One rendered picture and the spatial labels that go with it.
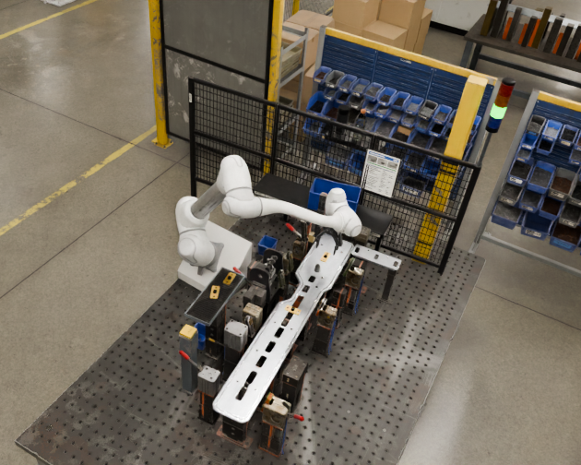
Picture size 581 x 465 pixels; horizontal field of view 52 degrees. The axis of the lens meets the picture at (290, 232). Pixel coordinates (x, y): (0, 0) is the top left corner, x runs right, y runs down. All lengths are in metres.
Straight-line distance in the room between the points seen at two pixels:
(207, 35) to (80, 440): 3.41
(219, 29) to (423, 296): 2.75
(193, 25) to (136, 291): 2.25
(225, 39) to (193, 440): 3.29
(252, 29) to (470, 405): 3.22
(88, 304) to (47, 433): 1.60
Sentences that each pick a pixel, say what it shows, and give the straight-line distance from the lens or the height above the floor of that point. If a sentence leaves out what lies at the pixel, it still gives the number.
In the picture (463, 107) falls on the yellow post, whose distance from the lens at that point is 3.44.
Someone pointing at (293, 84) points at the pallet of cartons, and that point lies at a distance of 6.45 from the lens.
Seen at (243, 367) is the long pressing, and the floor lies 1.00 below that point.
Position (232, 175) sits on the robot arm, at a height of 1.65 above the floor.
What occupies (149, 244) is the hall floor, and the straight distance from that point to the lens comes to 5.03.
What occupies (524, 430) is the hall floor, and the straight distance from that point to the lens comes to 4.38.
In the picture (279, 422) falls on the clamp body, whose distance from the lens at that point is 2.81.
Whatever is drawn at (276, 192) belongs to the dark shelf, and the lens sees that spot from 3.89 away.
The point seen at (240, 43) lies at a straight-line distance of 5.12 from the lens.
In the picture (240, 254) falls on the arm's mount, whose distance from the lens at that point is 3.55.
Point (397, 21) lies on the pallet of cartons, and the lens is 7.41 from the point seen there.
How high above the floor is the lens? 3.39
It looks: 41 degrees down
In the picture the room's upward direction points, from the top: 7 degrees clockwise
